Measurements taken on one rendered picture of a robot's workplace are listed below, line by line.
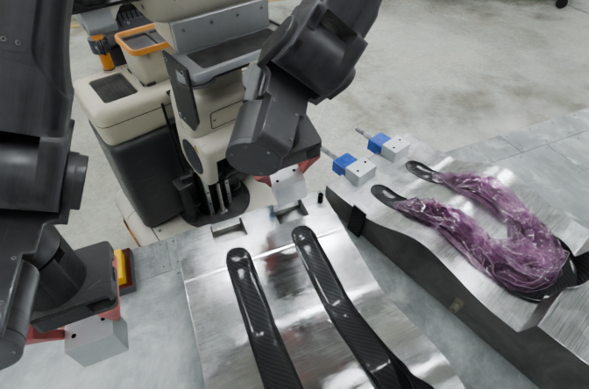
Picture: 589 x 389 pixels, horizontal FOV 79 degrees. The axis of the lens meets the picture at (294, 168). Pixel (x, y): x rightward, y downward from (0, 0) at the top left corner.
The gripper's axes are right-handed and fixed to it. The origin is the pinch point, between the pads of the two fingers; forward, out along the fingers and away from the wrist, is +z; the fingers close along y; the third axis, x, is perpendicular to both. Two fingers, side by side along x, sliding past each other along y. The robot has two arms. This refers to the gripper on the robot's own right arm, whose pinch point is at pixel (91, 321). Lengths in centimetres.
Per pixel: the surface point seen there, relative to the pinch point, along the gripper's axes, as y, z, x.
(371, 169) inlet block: 48, 8, 15
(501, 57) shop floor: 273, 98, 160
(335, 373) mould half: 24.0, 3.2, -14.8
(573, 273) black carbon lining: 65, 9, -15
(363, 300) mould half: 32.6, 6.9, -7.2
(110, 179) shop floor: -25, 97, 134
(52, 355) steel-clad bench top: -11.1, 15.5, 6.0
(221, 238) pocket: 16.8, 9.3, 12.0
